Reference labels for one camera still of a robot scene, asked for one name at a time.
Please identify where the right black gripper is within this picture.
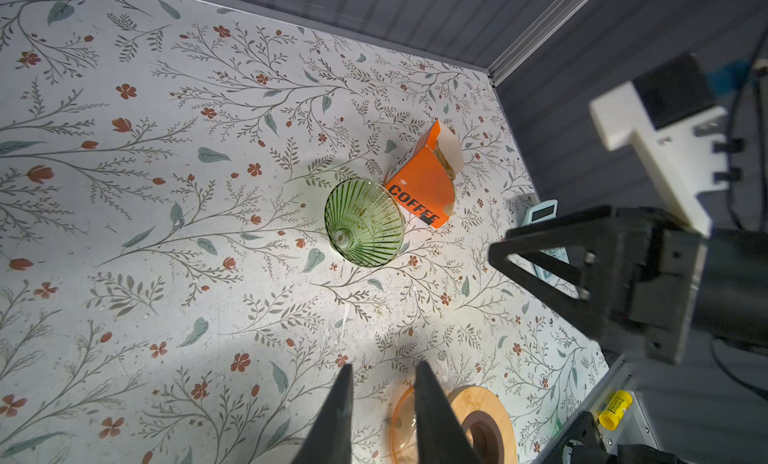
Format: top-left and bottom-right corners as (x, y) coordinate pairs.
(488, 205), (767, 364)

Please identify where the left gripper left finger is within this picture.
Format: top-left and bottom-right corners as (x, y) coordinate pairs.
(292, 364), (354, 464)

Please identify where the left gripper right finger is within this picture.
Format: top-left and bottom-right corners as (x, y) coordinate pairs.
(414, 361), (480, 464)

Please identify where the orange glass pitcher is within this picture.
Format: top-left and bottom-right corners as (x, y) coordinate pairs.
(389, 387), (419, 464)

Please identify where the orange coffee filter box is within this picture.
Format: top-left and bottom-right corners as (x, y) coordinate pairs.
(383, 120), (464, 229)

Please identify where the green glass dripper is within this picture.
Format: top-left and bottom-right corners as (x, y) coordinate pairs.
(324, 178), (405, 268)

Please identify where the light blue calculator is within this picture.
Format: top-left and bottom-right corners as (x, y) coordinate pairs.
(521, 198), (570, 280)

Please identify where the yellow glue stick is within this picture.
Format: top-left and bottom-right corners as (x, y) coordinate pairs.
(598, 390), (634, 431)

